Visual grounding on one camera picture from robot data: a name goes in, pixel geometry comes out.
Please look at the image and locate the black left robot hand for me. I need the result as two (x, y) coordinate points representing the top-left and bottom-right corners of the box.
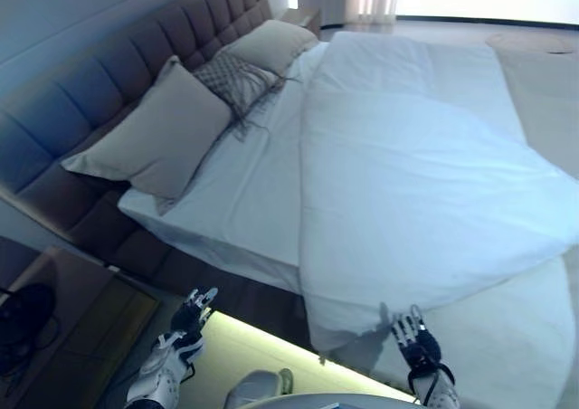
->
(169, 286), (219, 343)

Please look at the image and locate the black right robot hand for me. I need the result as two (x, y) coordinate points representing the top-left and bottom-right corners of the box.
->
(389, 304), (442, 375)

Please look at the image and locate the white duvet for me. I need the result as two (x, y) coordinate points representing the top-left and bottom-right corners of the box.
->
(296, 31), (579, 355)

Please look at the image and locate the beige bed cover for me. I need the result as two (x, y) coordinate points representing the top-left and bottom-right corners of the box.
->
(487, 32), (579, 176)

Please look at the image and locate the white fleecy blanket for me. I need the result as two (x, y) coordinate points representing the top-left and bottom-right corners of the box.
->
(325, 252), (579, 409)

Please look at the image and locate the wooden nightstand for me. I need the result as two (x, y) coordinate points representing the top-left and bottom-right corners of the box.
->
(0, 245), (163, 406)

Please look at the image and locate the silver left robot leg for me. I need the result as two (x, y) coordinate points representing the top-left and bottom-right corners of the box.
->
(224, 366), (296, 406)

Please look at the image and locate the grey robot torso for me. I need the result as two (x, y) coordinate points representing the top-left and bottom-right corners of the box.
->
(252, 390), (409, 409)

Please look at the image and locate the white fitted mattress sheet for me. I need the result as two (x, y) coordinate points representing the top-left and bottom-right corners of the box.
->
(117, 42), (332, 293)

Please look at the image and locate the large beige pillow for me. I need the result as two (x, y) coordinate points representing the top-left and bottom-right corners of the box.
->
(61, 55), (233, 216)
(212, 18), (320, 78)

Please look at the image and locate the grey patterned fringed cushion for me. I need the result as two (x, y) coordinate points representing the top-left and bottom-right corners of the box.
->
(192, 51), (305, 142)

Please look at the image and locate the small wooden bedside table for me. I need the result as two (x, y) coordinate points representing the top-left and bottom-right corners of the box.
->
(282, 6), (323, 40)

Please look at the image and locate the black device with cables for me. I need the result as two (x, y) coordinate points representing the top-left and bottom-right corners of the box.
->
(0, 281), (61, 375)

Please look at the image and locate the brown upholstered bed frame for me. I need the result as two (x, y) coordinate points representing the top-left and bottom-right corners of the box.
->
(0, 0), (318, 343)

